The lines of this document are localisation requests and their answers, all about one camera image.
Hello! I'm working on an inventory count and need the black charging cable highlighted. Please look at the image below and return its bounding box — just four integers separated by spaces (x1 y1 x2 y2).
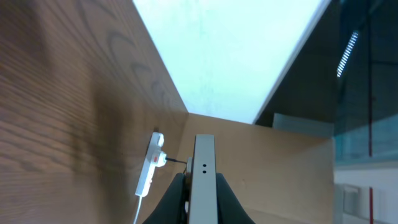
165 157 188 174

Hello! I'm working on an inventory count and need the white power strip cord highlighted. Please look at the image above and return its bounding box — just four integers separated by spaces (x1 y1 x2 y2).
132 195 143 224

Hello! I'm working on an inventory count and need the cardboard barrier board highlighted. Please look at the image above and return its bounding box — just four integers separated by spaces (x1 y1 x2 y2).
139 114 334 223

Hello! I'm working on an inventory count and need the white USB charger adapter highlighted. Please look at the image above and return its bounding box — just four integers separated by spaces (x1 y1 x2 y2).
150 150 167 167

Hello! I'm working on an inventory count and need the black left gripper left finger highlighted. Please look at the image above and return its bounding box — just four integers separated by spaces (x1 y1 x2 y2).
143 173 188 224

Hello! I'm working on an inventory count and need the white power strip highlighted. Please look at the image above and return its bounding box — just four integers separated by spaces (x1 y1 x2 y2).
135 132 164 197

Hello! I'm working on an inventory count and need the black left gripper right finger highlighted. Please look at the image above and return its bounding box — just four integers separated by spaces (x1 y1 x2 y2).
216 173 254 224

